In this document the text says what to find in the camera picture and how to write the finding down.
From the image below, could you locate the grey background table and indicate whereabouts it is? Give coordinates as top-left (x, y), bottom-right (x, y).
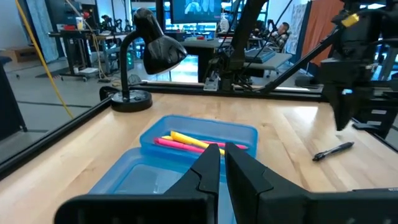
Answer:
top-left (244, 51), bottom-right (294, 72)

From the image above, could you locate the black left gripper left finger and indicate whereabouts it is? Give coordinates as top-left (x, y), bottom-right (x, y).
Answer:
top-left (54, 142), bottom-right (221, 224)

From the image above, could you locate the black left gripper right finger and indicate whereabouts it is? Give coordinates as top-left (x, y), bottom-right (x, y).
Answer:
top-left (224, 142), bottom-right (398, 224)

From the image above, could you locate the grey metal bracket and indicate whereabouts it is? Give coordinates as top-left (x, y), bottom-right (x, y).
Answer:
top-left (203, 70), bottom-right (222, 92)

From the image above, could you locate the blue plastic supply box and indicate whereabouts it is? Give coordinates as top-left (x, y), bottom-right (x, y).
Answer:
top-left (88, 114), bottom-right (259, 224)

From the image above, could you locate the black equipment cart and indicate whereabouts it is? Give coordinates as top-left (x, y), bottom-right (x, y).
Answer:
top-left (48, 29), bottom-right (100, 83)

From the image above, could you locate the person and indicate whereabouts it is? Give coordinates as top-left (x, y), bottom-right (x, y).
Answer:
top-left (269, 21), bottom-right (292, 52)

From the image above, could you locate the black desk lamp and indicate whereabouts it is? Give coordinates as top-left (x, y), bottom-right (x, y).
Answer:
top-left (99, 7), bottom-right (188, 113)

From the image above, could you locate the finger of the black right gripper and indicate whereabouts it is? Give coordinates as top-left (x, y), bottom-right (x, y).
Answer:
top-left (323, 84), bottom-right (343, 132)
top-left (341, 92), bottom-right (356, 130)

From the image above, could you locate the yellow hanging cable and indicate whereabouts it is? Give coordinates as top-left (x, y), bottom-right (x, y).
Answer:
top-left (14, 0), bottom-right (75, 119)

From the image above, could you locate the large wall screen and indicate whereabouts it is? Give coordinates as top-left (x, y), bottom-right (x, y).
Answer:
top-left (170, 0), bottom-right (223, 25)

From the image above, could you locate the thin black diagonal brace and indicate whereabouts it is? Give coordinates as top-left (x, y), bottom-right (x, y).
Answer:
top-left (259, 29), bottom-right (340, 94)

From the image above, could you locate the orange partition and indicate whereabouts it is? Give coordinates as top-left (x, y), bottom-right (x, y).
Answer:
top-left (300, 0), bottom-right (345, 67)

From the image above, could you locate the yellow label tag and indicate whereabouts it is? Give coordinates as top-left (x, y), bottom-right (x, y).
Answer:
top-left (341, 13), bottom-right (361, 28)

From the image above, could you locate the cardboard box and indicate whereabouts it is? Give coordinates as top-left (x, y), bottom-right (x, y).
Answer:
top-left (0, 45), bottom-right (39, 63)

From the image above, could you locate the black gel pen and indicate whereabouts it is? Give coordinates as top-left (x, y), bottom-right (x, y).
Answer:
top-left (312, 141), bottom-right (356, 162)

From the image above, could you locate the black partition panel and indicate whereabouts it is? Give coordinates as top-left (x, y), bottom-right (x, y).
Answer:
top-left (0, 60), bottom-right (28, 141)

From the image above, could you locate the black background desk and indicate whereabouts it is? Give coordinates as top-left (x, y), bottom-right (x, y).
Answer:
top-left (180, 37), bottom-right (231, 83)

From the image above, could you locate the black camera frame post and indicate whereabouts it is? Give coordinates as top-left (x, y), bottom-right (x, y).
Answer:
top-left (228, 0), bottom-right (269, 74)

